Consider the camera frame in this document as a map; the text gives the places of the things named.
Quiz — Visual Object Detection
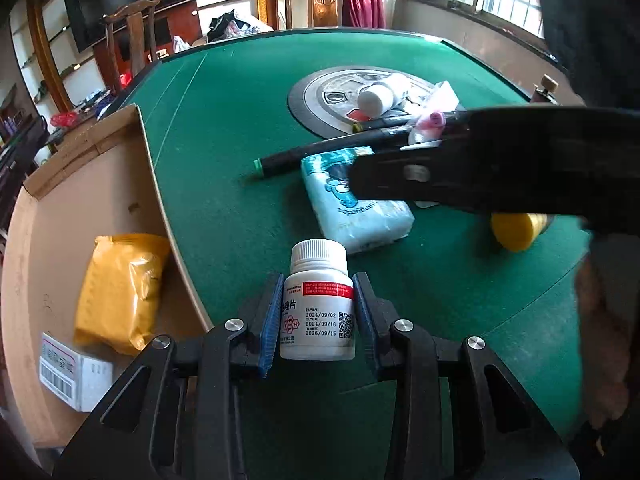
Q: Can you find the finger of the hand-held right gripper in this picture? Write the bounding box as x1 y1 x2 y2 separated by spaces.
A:
442 106 576 153
348 147 576 221

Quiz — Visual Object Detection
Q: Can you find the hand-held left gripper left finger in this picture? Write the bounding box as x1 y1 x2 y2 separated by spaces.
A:
55 272 286 480

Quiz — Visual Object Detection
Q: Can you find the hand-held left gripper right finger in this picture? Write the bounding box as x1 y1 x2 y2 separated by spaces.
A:
351 271 581 480

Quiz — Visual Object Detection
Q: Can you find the white red-label pill bottle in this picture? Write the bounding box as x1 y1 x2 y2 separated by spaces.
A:
279 239 357 362

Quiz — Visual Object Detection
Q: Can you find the clear plastic bag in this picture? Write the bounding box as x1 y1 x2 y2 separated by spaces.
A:
402 80 468 148

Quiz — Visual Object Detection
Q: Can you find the black pen with yellow band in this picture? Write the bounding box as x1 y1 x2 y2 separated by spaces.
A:
351 110 461 136

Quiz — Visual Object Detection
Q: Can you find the plain white capped bottle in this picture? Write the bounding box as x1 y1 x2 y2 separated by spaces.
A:
356 72 412 117

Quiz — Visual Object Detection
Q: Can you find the cardboard box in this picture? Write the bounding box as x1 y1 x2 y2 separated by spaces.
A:
0 103 216 448

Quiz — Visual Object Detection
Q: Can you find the person's right hand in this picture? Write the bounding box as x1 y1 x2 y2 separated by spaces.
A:
572 255 636 431

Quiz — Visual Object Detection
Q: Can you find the yellow capped jar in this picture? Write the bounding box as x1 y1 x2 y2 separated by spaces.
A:
490 212 551 253

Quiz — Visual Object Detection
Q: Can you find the blue white tissue pack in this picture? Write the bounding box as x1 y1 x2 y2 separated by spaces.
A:
300 146 416 256

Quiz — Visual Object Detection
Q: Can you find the round grey table centre panel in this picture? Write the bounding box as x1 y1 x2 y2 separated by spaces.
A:
287 65 451 141

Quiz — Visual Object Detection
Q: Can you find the yellow plastic package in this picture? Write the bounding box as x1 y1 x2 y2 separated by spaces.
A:
74 234 172 356

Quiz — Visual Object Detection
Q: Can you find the black marker with green end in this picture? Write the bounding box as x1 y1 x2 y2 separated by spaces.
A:
253 130 416 178

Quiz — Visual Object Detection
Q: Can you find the small white barcode box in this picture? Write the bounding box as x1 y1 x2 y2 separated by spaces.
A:
39 331 115 412

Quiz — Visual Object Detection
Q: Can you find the black bag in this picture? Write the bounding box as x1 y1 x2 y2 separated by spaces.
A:
207 10 249 43

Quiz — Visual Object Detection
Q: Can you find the dark wooden chair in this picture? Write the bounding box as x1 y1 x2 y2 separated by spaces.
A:
100 0 162 96

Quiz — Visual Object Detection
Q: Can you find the wooden wall shelf unit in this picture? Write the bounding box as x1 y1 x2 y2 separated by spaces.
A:
10 0 116 111

